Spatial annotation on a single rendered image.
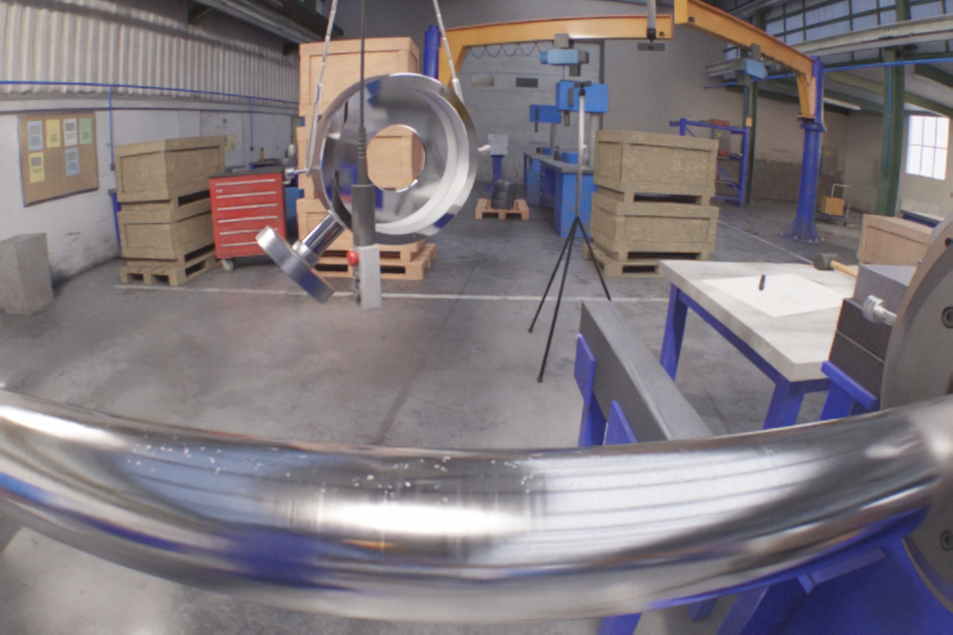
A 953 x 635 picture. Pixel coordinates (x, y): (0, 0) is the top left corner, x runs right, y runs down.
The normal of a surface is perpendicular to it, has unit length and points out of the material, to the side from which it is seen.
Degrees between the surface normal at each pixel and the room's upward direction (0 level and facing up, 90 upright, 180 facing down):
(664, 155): 90
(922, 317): 90
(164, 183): 90
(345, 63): 90
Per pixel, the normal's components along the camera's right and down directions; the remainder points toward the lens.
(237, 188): 0.32, 0.28
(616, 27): -0.53, 0.24
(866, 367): -1.00, -0.01
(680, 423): 0.01, -0.96
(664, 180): 0.11, 0.29
